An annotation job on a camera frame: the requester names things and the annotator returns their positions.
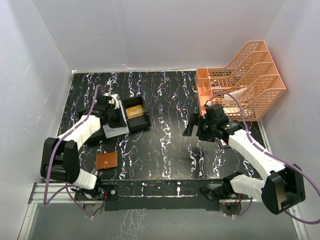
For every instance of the white phone box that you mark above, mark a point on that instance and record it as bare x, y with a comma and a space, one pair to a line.
222, 144

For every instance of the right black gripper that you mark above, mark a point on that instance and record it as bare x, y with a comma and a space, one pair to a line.
200, 127

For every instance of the gold credit card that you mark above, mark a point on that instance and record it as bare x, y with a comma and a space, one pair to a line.
135, 111

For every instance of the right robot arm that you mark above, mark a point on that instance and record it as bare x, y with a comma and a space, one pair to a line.
279, 187

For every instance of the brown leather card holder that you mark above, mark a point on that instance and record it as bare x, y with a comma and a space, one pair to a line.
105, 161

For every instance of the black bin with gold card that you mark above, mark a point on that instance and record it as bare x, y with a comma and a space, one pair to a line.
138, 123

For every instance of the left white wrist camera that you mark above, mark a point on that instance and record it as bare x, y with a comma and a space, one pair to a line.
113, 99

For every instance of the white blue item in organizer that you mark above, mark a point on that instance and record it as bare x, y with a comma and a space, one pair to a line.
231, 110

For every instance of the white paper in organizer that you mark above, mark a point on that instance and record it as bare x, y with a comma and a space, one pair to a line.
234, 94

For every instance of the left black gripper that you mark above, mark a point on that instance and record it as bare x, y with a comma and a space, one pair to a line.
116, 117

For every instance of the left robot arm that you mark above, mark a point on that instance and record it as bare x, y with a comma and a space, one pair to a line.
60, 156

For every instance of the white plastic bin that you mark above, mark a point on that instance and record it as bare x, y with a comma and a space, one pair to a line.
114, 132

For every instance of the orange mesh file organizer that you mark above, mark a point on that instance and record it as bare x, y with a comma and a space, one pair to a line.
252, 68

